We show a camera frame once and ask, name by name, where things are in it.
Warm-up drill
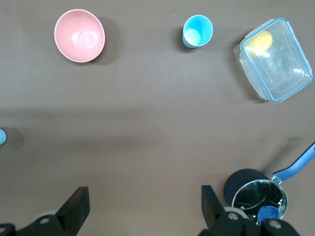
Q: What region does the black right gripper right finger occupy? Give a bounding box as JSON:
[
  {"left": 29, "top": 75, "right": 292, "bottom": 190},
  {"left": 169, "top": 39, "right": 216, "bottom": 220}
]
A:
[{"left": 196, "top": 184, "right": 261, "bottom": 236}]

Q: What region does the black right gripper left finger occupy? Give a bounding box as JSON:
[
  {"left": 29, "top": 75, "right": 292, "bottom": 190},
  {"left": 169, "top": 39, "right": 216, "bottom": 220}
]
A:
[{"left": 29, "top": 186, "right": 90, "bottom": 236}]

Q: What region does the glass lid with blue knob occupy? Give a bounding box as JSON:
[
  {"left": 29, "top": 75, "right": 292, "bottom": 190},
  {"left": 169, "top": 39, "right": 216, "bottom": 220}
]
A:
[{"left": 231, "top": 179, "right": 288, "bottom": 225}]

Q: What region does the brown table cover mat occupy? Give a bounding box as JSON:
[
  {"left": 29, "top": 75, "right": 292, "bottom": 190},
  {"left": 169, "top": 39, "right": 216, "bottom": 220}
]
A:
[{"left": 0, "top": 0, "right": 315, "bottom": 236}]

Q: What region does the clear plastic food container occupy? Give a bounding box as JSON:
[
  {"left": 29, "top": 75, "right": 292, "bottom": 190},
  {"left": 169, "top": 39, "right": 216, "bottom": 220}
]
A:
[{"left": 233, "top": 17, "right": 315, "bottom": 104}]

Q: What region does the pink bowl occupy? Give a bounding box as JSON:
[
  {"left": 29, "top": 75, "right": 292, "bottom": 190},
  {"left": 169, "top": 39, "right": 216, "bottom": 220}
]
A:
[{"left": 54, "top": 9, "right": 106, "bottom": 63}]

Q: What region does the yellow round food piece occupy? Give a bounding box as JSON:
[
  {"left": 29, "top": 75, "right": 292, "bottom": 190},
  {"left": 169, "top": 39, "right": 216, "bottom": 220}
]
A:
[{"left": 247, "top": 30, "right": 273, "bottom": 56}]

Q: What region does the black pot with blue handle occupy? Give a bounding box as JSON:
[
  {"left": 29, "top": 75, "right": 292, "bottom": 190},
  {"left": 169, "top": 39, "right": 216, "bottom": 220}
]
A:
[{"left": 223, "top": 140, "right": 315, "bottom": 222}]

